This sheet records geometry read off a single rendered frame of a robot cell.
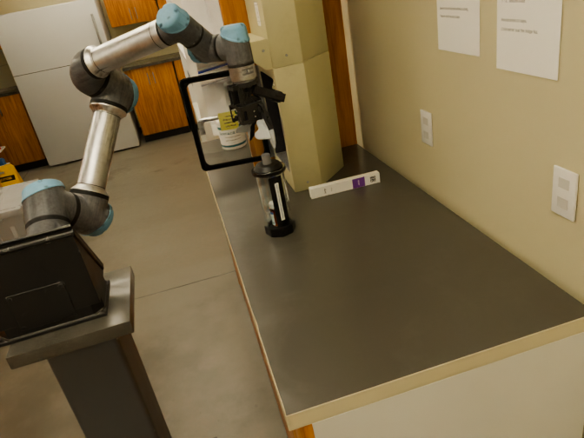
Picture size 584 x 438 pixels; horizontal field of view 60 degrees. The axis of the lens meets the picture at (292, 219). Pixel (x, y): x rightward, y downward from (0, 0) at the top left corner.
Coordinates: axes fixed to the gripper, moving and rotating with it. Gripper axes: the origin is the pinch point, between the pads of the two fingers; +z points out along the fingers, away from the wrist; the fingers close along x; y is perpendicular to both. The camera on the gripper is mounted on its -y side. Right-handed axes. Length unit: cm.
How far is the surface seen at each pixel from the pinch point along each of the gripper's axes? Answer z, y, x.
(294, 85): -9.5, -26.4, -19.9
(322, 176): 27.2, -31.7, -18.9
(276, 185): 12.4, 1.0, 4.6
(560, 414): 57, -18, 87
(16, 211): 60, 73, -214
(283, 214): 22.6, 0.6, 4.6
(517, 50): -21, -38, 59
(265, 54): -22.0, -18.8, -22.5
